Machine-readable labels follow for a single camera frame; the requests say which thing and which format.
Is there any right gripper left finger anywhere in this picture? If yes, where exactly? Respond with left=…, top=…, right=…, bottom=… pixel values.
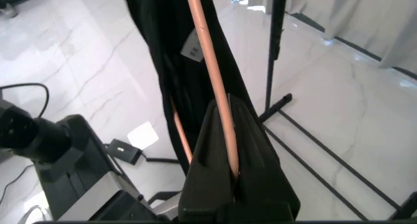
left=178, top=98, right=236, bottom=219

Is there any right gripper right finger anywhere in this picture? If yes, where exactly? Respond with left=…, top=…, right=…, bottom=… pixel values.
left=229, top=93, right=300, bottom=220

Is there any pink clothes hanger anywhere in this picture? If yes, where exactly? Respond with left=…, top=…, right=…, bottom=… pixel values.
left=169, top=0, right=241, bottom=182

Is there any black garment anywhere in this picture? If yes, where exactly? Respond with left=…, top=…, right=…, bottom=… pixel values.
left=119, top=0, right=273, bottom=176

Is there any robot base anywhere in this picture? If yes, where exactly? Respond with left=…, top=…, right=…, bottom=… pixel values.
left=32, top=115, right=183, bottom=224

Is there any black clothes rack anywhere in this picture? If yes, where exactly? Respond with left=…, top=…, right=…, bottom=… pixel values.
left=259, top=0, right=417, bottom=222

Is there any black power adapter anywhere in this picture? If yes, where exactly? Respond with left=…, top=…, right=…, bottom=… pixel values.
left=106, top=138, right=143, bottom=166

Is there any white curtain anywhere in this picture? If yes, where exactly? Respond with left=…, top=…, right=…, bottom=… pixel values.
left=224, top=0, right=417, bottom=80

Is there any black cable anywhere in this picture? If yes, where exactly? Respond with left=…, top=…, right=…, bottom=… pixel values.
left=141, top=154, right=180, bottom=165
left=0, top=83, right=50, bottom=119

